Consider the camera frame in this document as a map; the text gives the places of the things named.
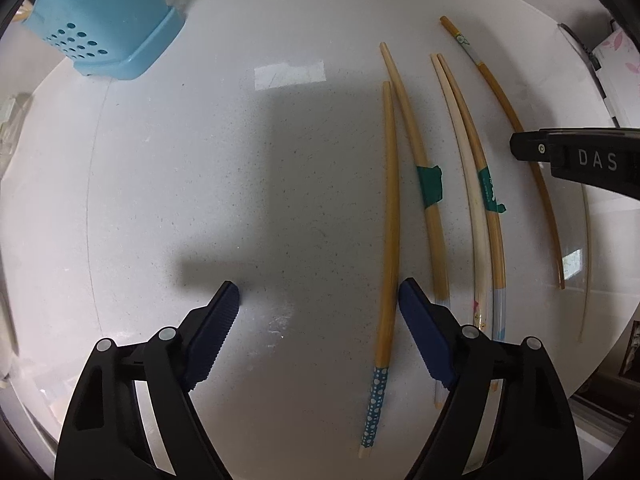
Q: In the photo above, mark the brown chopstick patterned tip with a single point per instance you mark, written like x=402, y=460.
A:
x=500, y=95

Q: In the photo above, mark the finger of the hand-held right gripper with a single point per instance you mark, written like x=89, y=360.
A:
x=530, y=146

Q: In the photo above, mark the blue plastic utensil holder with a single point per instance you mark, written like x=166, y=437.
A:
x=100, y=0

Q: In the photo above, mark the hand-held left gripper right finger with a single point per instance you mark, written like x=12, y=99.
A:
x=425, y=330

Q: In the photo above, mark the white floral rice cooker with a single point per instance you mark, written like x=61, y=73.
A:
x=620, y=60

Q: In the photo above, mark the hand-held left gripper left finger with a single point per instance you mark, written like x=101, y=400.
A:
x=212, y=335

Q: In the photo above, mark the blue dotted bamboo chopstick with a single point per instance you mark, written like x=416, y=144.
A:
x=390, y=210

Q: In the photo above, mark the chopstick green tape grey end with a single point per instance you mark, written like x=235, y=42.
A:
x=490, y=187

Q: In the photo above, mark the pale chopstick yellow pattern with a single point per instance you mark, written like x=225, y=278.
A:
x=479, y=250

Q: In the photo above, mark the green taped chopstick grey end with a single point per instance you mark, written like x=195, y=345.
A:
x=430, y=185

